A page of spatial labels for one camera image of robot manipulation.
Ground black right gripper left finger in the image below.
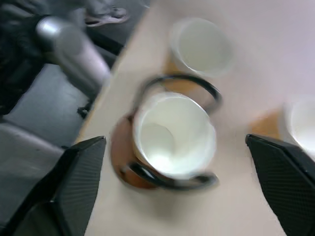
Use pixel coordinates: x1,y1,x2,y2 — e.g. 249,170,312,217
0,135,107,236

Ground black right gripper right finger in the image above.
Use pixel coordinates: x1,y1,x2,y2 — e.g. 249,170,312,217
245,133,315,236

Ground brown paper cup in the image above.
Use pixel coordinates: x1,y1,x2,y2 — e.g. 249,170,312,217
132,91,218,178
162,17,236,79
250,97,315,154

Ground silver robot leg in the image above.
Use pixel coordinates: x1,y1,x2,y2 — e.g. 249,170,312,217
34,15,113,98

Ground grey sneaker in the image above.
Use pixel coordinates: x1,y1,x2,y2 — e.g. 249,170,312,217
85,6,127,27

